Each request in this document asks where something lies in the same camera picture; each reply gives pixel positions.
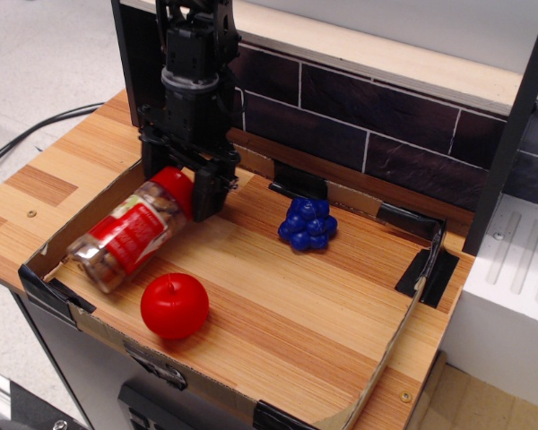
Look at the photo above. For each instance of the black right shelf post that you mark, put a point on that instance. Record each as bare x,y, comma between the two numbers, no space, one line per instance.
505,155

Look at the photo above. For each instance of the light wooden shelf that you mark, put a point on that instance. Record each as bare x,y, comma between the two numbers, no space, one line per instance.
438,75

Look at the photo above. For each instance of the black left shelf post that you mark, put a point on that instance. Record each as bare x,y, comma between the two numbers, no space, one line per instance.
141,56

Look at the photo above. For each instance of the red plastic apple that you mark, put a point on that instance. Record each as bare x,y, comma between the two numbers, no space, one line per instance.
174,306

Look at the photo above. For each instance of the black shelf post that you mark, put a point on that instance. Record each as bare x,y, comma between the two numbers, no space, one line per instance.
141,56
505,155

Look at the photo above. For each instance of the red-lidded spice bottle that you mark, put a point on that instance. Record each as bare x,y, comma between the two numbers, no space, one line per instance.
121,243

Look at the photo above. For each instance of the cardboard fence with black tape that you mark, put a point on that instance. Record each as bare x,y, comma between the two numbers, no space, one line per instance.
317,340

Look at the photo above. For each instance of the dark brick backsplash panel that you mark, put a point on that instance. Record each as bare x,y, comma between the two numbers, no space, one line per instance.
430,146

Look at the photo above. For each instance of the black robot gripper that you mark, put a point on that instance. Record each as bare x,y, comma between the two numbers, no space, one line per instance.
190,131

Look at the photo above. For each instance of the blue plastic grape bunch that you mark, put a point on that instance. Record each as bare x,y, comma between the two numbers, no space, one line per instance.
308,225

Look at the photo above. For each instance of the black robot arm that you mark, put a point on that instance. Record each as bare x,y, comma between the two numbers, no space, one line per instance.
198,38

